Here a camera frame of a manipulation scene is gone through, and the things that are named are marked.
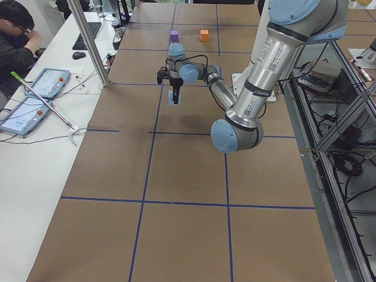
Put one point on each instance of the upper teach pendant tablet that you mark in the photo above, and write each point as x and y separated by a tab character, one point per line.
50	82

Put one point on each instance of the black computer mouse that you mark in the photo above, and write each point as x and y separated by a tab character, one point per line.
78	55

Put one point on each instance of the metal cup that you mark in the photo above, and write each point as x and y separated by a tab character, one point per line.
118	35

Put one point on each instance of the light blue block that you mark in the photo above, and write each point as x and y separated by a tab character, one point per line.
170	98

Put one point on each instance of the stack of books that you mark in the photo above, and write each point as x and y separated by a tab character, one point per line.
319	75

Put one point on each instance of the purple block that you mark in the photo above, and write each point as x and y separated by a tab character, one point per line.
174	35

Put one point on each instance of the aluminium frame post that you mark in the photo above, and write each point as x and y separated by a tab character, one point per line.
83	26

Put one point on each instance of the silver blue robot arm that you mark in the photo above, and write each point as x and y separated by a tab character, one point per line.
291	25

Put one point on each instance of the orange block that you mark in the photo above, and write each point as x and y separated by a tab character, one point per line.
204	35

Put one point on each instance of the person in black jacket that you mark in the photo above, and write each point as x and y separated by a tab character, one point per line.
19	42

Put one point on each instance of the metal rod with green tip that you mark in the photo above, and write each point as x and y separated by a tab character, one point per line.
73	128

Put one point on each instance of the teach pendant tablet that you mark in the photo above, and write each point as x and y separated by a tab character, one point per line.
50	82
25	116

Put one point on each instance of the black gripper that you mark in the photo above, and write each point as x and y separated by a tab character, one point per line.
175	83

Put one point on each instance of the lower teach pendant tablet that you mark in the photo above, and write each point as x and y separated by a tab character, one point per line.
25	116

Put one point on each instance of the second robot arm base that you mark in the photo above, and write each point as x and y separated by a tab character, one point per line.
363	59

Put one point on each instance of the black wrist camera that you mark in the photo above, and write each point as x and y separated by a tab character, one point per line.
162	74

